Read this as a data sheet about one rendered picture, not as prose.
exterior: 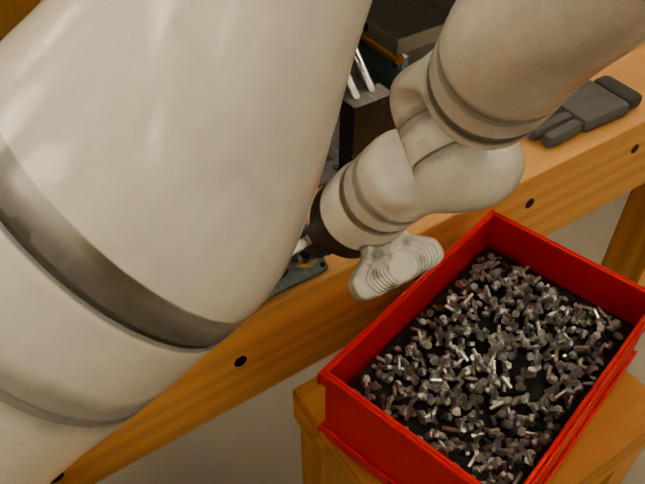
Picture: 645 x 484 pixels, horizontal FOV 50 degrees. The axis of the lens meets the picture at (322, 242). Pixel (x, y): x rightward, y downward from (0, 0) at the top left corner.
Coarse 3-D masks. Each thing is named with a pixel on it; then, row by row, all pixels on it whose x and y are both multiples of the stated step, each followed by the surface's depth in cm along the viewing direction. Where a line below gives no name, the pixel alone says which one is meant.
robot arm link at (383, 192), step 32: (384, 160) 50; (448, 160) 42; (480, 160) 41; (512, 160) 42; (352, 192) 53; (384, 192) 50; (416, 192) 45; (448, 192) 43; (480, 192) 42; (512, 192) 44; (384, 224) 53
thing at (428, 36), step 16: (384, 0) 76; (400, 0) 76; (416, 0) 76; (432, 0) 76; (448, 0) 76; (368, 16) 73; (384, 16) 73; (400, 16) 73; (416, 16) 73; (432, 16) 73; (368, 32) 73; (384, 32) 71; (400, 32) 71; (416, 32) 71; (432, 32) 72; (384, 48) 72; (400, 48) 71; (416, 48) 72
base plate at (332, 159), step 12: (420, 48) 114; (432, 48) 114; (408, 60) 111; (360, 84) 106; (336, 132) 98; (336, 144) 95; (336, 156) 94; (324, 168) 92; (336, 168) 92; (324, 180) 90
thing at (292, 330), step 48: (528, 144) 95; (576, 144) 95; (624, 144) 100; (528, 192) 92; (576, 192) 100; (624, 192) 110; (336, 288) 80; (240, 336) 75; (288, 336) 80; (336, 336) 86; (192, 384) 75; (240, 384) 80; (144, 432) 75; (96, 480) 76
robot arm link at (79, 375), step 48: (0, 240) 14; (0, 288) 14; (48, 288) 14; (0, 336) 14; (48, 336) 15; (96, 336) 15; (144, 336) 15; (0, 384) 15; (48, 384) 15; (96, 384) 16; (144, 384) 17; (0, 432) 16; (48, 432) 16; (96, 432) 17; (0, 480) 17; (48, 480) 19
